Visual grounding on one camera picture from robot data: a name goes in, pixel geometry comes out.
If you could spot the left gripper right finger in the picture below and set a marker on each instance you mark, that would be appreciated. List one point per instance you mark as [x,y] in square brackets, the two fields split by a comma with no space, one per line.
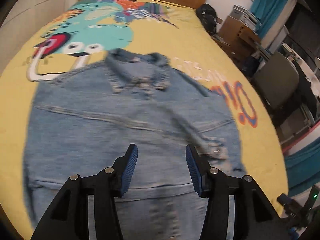
[237,208]

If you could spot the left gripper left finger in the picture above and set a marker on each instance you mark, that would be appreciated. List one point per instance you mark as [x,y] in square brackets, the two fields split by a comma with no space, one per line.
[67,215]

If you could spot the blue denim jacket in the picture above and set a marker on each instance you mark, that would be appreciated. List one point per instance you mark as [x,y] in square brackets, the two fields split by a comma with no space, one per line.
[82,120]

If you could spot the grey desk chair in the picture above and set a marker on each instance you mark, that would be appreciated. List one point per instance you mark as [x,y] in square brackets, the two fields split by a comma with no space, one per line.
[277,80]

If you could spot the wooden nightstand drawers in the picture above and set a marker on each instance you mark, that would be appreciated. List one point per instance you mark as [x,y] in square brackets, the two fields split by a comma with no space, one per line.
[237,40]

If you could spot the yellow dinosaur bedspread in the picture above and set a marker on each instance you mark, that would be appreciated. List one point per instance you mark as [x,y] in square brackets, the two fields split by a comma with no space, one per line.
[85,34]

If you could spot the grey storage box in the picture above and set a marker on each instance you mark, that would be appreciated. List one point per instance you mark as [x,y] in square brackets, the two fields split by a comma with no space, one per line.
[243,15]

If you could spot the black backpack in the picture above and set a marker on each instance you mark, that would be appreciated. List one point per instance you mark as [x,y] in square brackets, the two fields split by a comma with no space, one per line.
[208,18]

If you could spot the teal curtain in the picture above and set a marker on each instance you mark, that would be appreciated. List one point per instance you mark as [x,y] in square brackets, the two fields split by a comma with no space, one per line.
[267,13]

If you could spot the white wardrobe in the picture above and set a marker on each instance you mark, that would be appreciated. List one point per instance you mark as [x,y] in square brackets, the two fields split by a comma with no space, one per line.
[24,19]

